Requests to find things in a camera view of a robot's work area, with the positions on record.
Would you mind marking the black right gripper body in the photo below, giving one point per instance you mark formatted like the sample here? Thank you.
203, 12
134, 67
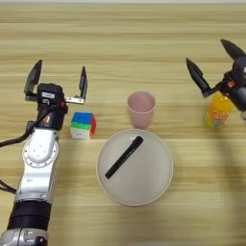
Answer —
237, 94

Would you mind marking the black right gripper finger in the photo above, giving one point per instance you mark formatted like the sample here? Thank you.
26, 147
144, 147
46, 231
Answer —
198, 75
233, 49

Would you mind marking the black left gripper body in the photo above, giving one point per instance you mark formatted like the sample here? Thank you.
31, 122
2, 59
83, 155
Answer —
51, 117

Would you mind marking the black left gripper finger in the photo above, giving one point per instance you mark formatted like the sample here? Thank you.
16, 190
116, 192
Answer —
83, 85
33, 80

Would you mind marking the orange juice bottle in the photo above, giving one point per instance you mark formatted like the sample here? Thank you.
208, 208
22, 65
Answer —
217, 115

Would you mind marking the multicolour puzzle cube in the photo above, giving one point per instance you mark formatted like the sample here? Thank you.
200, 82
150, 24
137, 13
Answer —
82, 123

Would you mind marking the pink plastic cup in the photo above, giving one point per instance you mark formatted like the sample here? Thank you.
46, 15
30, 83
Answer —
141, 112

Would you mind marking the black marker pen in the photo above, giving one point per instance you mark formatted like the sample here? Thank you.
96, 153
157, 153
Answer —
124, 157

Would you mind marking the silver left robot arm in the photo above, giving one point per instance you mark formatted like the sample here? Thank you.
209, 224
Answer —
36, 173

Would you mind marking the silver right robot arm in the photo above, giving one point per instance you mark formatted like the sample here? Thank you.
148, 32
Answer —
244, 115

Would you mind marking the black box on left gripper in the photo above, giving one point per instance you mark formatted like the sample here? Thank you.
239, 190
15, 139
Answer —
49, 94

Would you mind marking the round beige plate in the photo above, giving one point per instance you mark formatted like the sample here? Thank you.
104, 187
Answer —
144, 179

